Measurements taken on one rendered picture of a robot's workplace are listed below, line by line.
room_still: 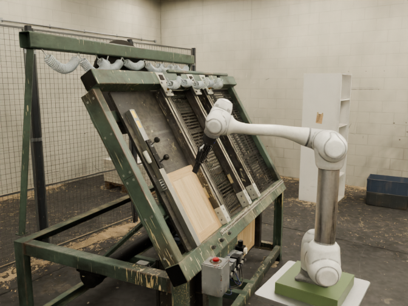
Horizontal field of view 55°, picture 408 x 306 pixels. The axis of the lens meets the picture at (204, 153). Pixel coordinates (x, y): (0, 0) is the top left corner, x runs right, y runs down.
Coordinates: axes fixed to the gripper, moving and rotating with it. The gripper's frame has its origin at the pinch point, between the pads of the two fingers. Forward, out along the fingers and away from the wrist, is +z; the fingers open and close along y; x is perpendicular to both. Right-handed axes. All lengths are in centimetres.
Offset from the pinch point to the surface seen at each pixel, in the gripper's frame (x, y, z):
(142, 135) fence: -45.8, -9.2, 5.5
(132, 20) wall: -493, -524, 19
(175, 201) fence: -7.9, -10.5, 31.7
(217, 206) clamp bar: 5, -53, 40
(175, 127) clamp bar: -48, -51, 6
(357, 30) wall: -57, -570, -136
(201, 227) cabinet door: 9, -28, 47
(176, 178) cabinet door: -20.2, -26.1, 26.4
